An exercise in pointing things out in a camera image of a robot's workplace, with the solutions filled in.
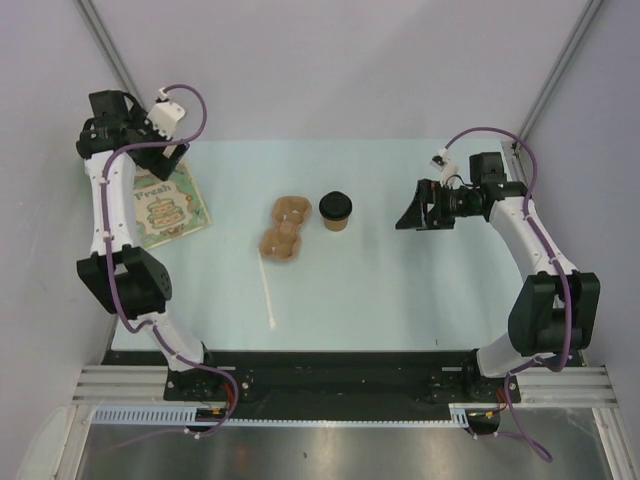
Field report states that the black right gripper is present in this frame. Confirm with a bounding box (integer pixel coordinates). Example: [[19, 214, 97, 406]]
[[396, 178, 482, 230]]

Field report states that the green illustrated paper bag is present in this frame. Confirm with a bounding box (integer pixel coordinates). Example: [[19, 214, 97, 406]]
[[134, 160, 211, 250]]

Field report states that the black plastic cup lid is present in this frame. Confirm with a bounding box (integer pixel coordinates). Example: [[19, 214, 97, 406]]
[[319, 191, 353, 221]]

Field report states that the brown paper coffee cup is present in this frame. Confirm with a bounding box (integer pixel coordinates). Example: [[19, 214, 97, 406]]
[[323, 217, 349, 232]]

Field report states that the brown cardboard cup carrier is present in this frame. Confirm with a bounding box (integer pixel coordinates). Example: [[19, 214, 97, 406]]
[[259, 196, 312, 262]]

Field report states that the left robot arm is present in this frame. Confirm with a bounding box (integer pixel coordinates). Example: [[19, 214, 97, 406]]
[[76, 85, 221, 400]]

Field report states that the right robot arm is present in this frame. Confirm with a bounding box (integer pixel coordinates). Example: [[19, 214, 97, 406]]
[[395, 149, 601, 401]]

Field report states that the white paper-wrapped straw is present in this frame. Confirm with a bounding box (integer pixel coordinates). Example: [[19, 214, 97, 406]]
[[257, 249, 276, 330]]

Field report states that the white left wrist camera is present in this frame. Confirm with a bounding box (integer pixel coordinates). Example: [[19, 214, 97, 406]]
[[147, 89, 186, 140]]

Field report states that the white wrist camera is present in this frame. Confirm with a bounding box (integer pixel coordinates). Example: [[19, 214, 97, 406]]
[[430, 148, 459, 188], [147, 89, 186, 140]]

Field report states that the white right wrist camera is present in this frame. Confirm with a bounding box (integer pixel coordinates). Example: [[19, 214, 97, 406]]
[[430, 148, 459, 188]]

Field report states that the aluminium frame post right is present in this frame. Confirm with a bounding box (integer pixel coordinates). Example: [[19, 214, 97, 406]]
[[518, 0, 606, 141]]

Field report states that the aluminium frame post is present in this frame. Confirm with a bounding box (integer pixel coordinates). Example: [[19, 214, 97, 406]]
[[72, 0, 149, 110], [518, 0, 606, 141]]

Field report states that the aluminium frame post left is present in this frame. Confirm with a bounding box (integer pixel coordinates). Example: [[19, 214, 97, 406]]
[[72, 0, 149, 110]]

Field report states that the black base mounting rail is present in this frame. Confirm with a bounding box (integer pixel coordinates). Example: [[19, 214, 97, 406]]
[[102, 349, 584, 421]]

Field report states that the white slotted cable duct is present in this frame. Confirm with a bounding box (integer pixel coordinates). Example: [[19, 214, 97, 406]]
[[92, 403, 506, 429]]

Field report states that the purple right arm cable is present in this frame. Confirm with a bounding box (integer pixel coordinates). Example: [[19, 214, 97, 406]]
[[439, 126, 574, 464]]

